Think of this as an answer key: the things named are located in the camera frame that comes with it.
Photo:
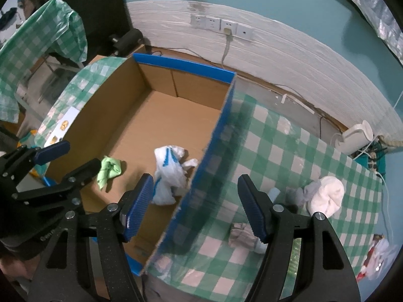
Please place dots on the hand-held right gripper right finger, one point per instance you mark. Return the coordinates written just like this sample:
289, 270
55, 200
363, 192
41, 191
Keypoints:
252, 207

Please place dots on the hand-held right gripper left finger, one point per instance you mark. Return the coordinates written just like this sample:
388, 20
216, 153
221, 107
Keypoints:
138, 207

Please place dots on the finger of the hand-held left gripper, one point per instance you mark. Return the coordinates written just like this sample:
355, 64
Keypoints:
52, 152
80, 173

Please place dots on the beige grey cloth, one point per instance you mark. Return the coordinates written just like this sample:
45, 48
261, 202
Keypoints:
241, 234

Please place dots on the grey sock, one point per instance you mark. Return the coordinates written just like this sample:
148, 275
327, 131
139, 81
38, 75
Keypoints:
302, 193

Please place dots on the white towel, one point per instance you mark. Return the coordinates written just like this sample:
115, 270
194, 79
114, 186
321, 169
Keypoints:
329, 195

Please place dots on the blue-taped cardboard box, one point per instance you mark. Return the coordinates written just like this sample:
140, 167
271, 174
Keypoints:
176, 107

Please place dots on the light green cloth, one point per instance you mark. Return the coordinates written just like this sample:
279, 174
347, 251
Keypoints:
108, 170

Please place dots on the white blue crumpled cloth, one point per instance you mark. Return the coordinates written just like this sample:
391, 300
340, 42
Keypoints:
167, 176

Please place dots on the green checkered tablecloth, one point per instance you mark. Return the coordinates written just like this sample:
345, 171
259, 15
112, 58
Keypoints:
283, 151
31, 37

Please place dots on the white plastic strip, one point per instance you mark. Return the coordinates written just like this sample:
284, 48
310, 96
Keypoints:
284, 98

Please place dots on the white electric kettle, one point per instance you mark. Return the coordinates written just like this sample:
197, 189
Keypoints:
354, 137

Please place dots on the white power strip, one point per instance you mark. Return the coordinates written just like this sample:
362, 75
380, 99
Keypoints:
374, 163

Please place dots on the black cylindrical device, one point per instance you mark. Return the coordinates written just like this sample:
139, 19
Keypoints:
129, 39

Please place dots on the red and white plastic bag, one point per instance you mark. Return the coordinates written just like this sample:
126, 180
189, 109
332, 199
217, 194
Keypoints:
382, 254

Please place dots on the black cabinet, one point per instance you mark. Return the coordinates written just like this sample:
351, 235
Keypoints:
94, 6

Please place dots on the silver foil sheet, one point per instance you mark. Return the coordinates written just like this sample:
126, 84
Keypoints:
377, 9

